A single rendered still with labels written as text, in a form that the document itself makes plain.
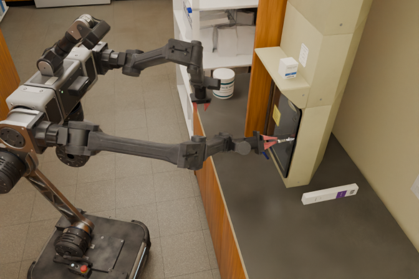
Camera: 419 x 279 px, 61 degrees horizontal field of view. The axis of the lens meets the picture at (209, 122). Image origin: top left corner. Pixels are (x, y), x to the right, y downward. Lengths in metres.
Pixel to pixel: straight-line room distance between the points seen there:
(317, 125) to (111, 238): 1.48
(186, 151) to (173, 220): 1.68
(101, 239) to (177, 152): 1.40
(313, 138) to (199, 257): 1.34
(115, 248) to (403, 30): 1.90
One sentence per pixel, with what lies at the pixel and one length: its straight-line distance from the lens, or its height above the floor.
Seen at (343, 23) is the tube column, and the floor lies 1.75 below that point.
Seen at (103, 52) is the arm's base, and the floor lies 1.49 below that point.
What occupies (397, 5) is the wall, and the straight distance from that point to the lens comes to 1.66.
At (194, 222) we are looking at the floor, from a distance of 2.70.
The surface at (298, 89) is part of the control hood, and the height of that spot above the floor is 1.50.
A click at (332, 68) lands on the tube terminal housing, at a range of 1.35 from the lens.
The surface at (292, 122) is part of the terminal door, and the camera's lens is 1.51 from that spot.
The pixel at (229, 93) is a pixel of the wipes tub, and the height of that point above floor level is 0.98.
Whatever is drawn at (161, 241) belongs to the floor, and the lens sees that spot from 2.63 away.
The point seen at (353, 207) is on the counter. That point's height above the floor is 0.94.
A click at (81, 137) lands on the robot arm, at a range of 1.20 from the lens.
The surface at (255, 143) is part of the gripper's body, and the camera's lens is 1.54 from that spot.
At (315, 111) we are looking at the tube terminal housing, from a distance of 1.44.
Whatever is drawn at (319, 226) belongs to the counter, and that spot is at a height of 0.94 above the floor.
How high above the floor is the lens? 2.23
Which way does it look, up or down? 40 degrees down
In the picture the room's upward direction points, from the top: 1 degrees clockwise
